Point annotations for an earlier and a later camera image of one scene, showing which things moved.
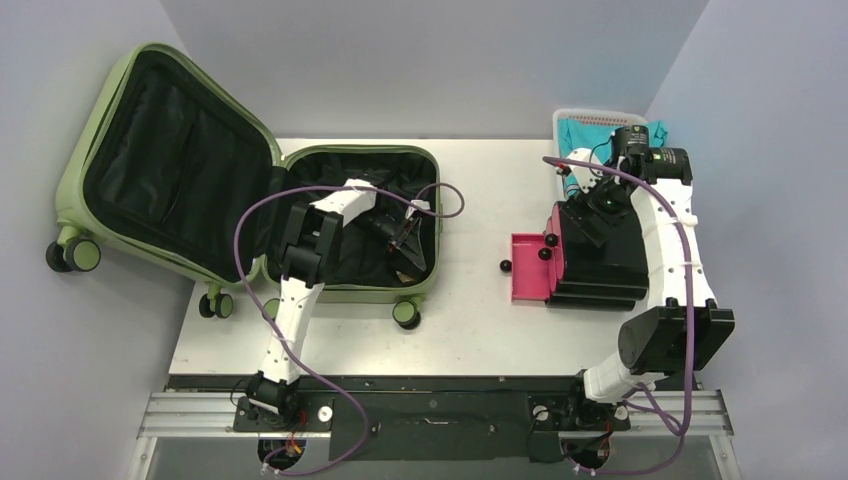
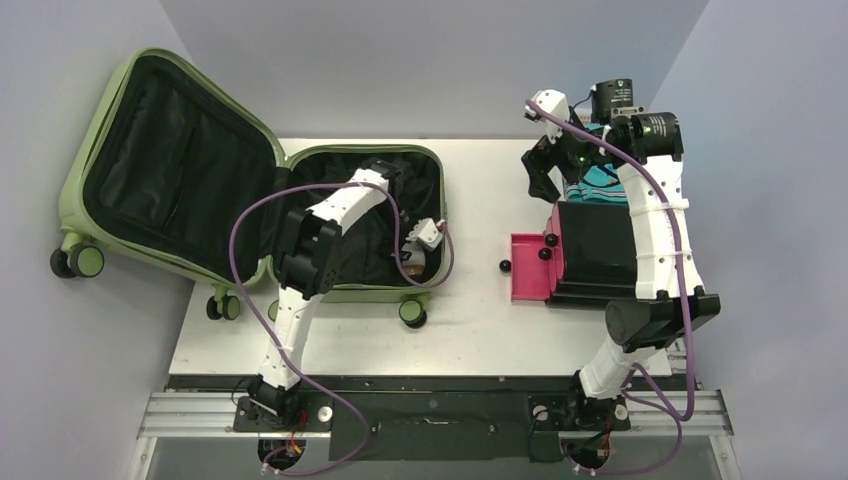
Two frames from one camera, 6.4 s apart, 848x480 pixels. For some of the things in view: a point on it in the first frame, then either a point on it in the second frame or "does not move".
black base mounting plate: [370, 418] does not move
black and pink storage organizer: [570, 272] does not move
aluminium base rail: [705, 414] does not move
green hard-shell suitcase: [169, 170] does not move
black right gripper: [589, 216] -> [547, 159]
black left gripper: [405, 239] -> [400, 238]
